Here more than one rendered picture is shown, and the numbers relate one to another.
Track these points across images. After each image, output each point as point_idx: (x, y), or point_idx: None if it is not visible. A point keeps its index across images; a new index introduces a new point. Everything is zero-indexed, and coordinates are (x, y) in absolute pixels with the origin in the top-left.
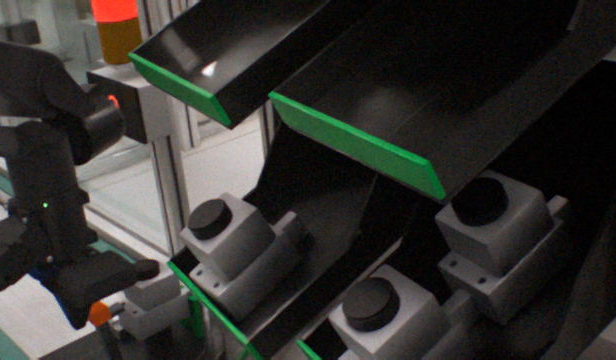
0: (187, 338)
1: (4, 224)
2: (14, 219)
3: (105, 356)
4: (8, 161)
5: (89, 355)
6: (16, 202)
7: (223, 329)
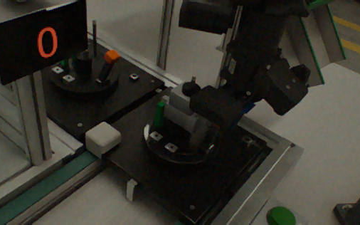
0: (171, 123)
1: (274, 75)
2: (270, 68)
3: (193, 158)
4: (287, 22)
5: (176, 181)
6: (274, 54)
7: (146, 119)
